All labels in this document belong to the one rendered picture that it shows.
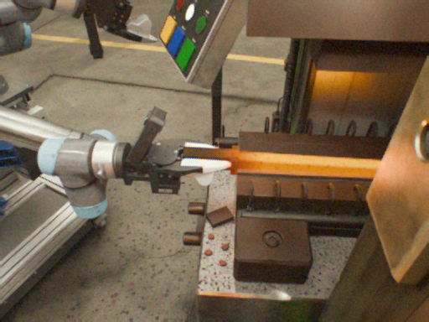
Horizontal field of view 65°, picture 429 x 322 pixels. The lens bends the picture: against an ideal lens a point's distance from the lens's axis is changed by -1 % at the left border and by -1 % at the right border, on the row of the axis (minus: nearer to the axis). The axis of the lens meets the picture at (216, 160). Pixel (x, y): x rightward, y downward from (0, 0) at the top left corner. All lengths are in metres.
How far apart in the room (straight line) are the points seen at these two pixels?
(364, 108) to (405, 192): 0.56
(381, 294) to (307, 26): 0.30
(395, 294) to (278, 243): 0.24
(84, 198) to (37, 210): 1.05
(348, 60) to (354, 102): 0.32
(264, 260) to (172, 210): 1.37
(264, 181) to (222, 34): 0.47
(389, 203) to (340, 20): 0.22
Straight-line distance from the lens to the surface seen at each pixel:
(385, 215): 0.31
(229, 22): 0.95
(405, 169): 0.28
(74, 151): 0.68
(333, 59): 0.50
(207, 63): 0.97
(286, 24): 0.42
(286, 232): 0.56
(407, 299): 0.33
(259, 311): 0.62
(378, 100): 0.83
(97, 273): 1.73
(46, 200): 1.81
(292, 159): 0.64
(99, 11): 0.92
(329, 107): 0.81
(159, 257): 1.70
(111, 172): 0.66
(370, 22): 0.44
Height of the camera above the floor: 1.43
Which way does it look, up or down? 42 degrees down
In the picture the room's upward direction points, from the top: straight up
